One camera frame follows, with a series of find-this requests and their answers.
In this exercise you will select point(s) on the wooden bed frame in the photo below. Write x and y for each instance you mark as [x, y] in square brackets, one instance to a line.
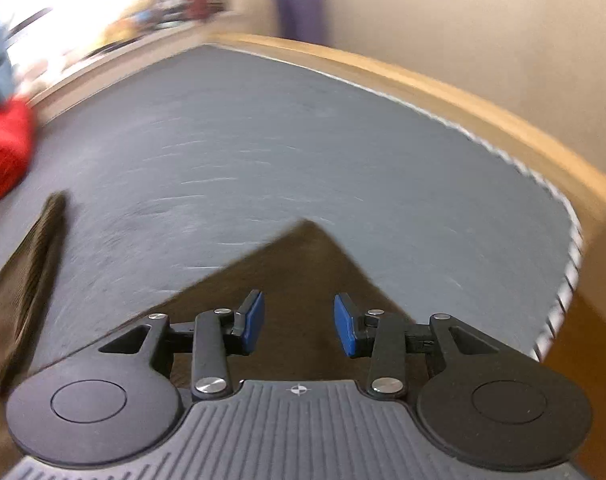
[533, 140]

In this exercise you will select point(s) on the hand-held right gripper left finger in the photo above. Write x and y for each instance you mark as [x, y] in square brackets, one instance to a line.
[253, 321]

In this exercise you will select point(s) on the purple block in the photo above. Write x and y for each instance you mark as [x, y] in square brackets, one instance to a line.
[300, 10]

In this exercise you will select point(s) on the grey quilted mattress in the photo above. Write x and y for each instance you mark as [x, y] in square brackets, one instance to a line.
[283, 135]

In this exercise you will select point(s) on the red blanket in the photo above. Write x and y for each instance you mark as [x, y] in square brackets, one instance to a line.
[3, 145]

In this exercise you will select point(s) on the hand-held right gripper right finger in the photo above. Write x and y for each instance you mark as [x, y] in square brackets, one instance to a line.
[345, 331]

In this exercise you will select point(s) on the pile of stuffed toys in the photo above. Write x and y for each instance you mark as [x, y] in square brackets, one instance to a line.
[133, 17]

